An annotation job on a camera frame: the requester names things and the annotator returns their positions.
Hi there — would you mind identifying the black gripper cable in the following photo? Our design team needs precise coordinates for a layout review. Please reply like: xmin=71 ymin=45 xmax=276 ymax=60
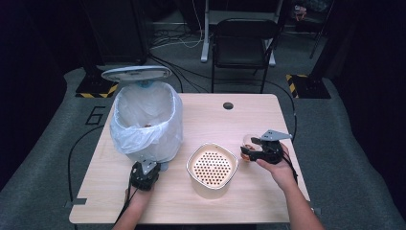
xmin=282 ymin=149 xmax=300 ymax=186
xmin=114 ymin=172 xmax=138 ymax=224

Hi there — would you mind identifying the white metal desk frame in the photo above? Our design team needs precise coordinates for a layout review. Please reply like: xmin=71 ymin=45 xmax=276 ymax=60
xmin=200 ymin=0 xmax=285 ymax=67

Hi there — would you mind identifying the white lidded trash bin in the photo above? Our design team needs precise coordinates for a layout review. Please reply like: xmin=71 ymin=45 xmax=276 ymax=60
xmin=101 ymin=65 xmax=184 ymax=173

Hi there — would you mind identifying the black stand base hazard tape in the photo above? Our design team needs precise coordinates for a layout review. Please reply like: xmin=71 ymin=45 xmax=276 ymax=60
xmin=75 ymin=71 xmax=124 ymax=99
xmin=285 ymin=74 xmax=332 ymax=100

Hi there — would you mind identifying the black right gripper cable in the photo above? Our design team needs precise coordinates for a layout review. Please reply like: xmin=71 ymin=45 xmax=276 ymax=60
xmin=282 ymin=149 xmax=300 ymax=186

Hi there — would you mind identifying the person's right hand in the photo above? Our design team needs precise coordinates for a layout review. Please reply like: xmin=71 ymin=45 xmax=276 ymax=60
xmin=256 ymin=143 xmax=300 ymax=192

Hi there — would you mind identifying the translucent white bin liner bag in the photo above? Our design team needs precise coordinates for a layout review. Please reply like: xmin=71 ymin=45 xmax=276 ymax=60
xmin=109 ymin=80 xmax=184 ymax=164

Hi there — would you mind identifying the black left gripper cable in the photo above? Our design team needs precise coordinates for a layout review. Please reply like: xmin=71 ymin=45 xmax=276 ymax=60
xmin=114 ymin=172 xmax=138 ymax=224

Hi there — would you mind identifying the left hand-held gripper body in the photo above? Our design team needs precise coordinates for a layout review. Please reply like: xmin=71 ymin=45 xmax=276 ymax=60
xmin=129 ymin=159 xmax=162 ymax=192

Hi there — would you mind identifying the person's left hand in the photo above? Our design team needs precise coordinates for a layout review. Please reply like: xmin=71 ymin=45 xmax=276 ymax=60
xmin=124 ymin=186 xmax=155 ymax=210

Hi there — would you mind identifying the beige container with perforated strainer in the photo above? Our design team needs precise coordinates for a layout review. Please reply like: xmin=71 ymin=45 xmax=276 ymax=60
xmin=186 ymin=142 xmax=239 ymax=199

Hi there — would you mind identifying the black folding chair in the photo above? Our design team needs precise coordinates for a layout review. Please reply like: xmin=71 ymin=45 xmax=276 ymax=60
xmin=210 ymin=18 xmax=280 ymax=94

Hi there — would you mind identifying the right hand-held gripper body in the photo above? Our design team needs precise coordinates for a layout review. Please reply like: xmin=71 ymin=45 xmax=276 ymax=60
xmin=255 ymin=128 xmax=293 ymax=166

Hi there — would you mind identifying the black cabinet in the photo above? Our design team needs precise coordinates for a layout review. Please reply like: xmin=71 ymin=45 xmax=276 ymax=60
xmin=79 ymin=0 xmax=151 ymax=65

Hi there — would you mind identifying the clear plastic cup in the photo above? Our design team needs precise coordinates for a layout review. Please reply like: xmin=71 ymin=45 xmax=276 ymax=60
xmin=241 ymin=133 xmax=264 ymax=163

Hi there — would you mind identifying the white floor cable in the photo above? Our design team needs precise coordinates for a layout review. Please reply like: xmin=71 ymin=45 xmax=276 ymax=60
xmin=149 ymin=0 xmax=204 ymax=51

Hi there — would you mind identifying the black floor cable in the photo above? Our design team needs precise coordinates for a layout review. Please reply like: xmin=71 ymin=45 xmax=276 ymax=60
xmin=67 ymin=125 xmax=105 ymax=202
xmin=264 ymin=80 xmax=298 ymax=144

